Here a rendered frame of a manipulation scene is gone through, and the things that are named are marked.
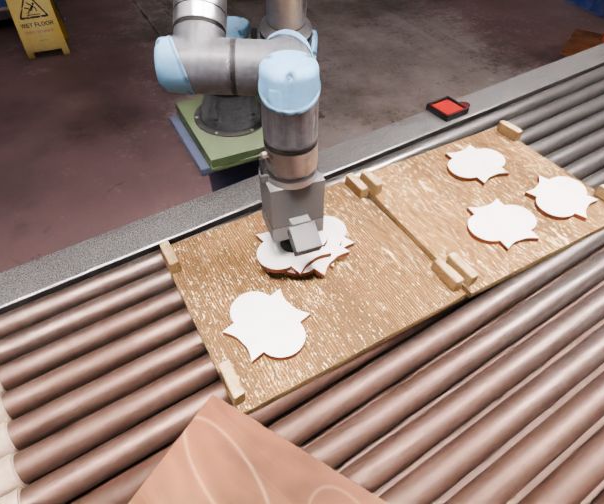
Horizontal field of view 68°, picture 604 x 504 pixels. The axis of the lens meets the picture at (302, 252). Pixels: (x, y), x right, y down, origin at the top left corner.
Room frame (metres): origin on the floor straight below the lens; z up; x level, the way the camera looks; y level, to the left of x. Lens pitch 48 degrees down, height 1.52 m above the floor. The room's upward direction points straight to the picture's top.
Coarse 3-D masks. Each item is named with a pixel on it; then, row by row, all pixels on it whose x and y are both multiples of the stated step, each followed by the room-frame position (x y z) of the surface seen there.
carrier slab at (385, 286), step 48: (336, 192) 0.70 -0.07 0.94; (192, 240) 0.56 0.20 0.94; (240, 240) 0.56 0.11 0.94; (384, 240) 0.56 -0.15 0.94; (192, 288) 0.45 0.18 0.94; (240, 288) 0.45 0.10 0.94; (288, 288) 0.45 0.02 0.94; (336, 288) 0.45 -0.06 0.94; (384, 288) 0.45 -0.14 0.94; (432, 288) 0.45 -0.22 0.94; (336, 336) 0.36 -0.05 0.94; (384, 336) 0.36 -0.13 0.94; (288, 384) 0.28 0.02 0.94
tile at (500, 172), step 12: (456, 156) 0.81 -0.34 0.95; (468, 156) 0.81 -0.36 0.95; (480, 156) 0.81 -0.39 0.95; (492, 156) 0.81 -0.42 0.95; (456, 168) 0.77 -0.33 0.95; (468, 168) 0.77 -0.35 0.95; (480, 168) 0.77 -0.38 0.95; (492, 168) 0.77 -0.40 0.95; (468, 180) 0.73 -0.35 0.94; (480, 180) 0.73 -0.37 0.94
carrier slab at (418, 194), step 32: (416, 160) 0.81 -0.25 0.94; (448, 160) 0.81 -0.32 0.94; (512, 160) 0.81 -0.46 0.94; (544, 160) 0.81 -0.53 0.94; (384, 192) 0.70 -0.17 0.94; (416, 192) 0.70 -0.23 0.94; (448, 192) 0.70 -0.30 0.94; (480, 192) 0.70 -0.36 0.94; (512, 192) 0.70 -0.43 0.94; (416, 224) 0.61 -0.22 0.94; (448, 224) 0.61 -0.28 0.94; (544, 224) 0.61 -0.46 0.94; (576, 224) 0.61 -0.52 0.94; (480, 256) 0.52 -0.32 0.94; (512, 256) 0.52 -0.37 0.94; (544, 256) 0.53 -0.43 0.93; (480, 288) 0.45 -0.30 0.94
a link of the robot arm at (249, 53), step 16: (288, 32) 0.66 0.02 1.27; (240, 48) 0.61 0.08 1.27; (256, 48) 0.61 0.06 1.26; (272, 48) 0.61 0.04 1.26; (288, 48) 0.61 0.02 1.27; (304, 48) 0.63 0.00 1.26; (240, 64) 0.59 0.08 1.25; (256, 64) 0.59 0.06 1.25; (240, 80) 0.59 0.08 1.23; (256, 80) 0.59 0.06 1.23
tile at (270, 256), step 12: (324, 228) 0.56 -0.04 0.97; (264, 240) 0.53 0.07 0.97; (324, 240) 0.53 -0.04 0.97; (264, 252) 0.50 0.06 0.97; (276, 252) 0.50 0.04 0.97; (288, 252) 0.50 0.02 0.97; (312, 252) 0.50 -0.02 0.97; (324, 252) 0.50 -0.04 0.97; (264, 264) 0.48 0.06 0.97; (276, 264) 0.48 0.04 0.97; (288, 264) 0.48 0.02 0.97; (300, 264) 0.48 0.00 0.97; (300, 276) 0.46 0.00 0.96
